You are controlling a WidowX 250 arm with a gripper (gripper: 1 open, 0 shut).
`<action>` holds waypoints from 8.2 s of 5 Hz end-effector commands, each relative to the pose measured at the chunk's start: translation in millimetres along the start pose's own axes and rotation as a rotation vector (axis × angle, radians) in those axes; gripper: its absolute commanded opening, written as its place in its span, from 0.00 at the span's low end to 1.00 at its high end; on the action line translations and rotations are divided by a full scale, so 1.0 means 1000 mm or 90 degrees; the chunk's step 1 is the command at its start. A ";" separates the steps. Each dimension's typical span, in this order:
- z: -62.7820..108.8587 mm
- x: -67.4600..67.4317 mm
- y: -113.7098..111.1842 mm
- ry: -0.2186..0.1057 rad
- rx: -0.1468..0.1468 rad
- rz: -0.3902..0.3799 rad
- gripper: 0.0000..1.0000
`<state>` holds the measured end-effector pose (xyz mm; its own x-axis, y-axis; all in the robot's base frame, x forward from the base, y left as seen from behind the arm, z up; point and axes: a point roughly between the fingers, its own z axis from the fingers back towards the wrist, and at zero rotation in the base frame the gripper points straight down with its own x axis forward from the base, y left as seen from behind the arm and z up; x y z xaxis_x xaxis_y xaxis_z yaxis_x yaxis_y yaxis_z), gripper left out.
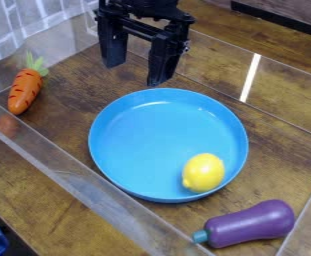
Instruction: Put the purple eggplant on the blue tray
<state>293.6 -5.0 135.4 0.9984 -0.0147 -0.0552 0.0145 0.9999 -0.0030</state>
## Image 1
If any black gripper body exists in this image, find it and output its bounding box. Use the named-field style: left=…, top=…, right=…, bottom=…
left=95, top=0, right=195, bottom=38

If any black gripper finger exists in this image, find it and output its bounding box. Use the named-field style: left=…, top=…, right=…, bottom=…
left=147, top=21, right=188, bottom=86
left=97, top=13, right=128, bottom=68

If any purple toy eggplant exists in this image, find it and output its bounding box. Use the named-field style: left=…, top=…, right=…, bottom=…
left=192, top=200, right=295, bottom=248

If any white checkered curtain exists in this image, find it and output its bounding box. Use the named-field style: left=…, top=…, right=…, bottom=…
left=0, top=0, right=100, bottom=60

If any orange toy carrot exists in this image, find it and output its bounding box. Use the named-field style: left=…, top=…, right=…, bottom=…
left=8, top=52, right=48, bottom=115

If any yellow toy lemon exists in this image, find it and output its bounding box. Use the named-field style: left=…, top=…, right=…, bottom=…
left=181, top=153, right=224, bottom=193

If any clear acrylic barrier wall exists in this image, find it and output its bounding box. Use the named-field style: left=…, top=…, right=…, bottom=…
left=0, top=0, right=311, bottom=256

